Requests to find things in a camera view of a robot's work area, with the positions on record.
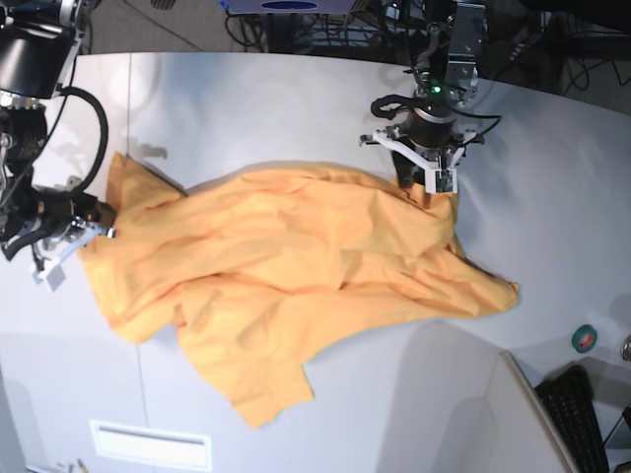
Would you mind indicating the orange yellow t-shirt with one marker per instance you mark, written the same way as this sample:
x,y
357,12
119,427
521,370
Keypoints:
x,y
262,272

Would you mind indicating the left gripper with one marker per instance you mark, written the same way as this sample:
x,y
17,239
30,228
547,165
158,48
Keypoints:
x,y
429,128

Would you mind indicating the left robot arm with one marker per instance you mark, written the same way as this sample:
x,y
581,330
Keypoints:
x,y
442,52

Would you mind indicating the black keyboard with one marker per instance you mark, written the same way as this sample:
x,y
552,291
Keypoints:
x,y
568,401

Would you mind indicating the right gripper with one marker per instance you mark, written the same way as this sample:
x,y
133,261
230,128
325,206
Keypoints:
x,y
31,216

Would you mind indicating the green tape roll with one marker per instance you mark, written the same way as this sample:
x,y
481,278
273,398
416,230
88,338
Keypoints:
x,y
584,339

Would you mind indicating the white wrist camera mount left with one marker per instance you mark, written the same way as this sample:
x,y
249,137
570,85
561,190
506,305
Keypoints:
x,y
439,163

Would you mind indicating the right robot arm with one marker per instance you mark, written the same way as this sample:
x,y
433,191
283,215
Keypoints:
x,y
40,43

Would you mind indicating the white paper label on table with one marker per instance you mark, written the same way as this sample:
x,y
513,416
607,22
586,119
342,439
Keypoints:
x,y
152,447

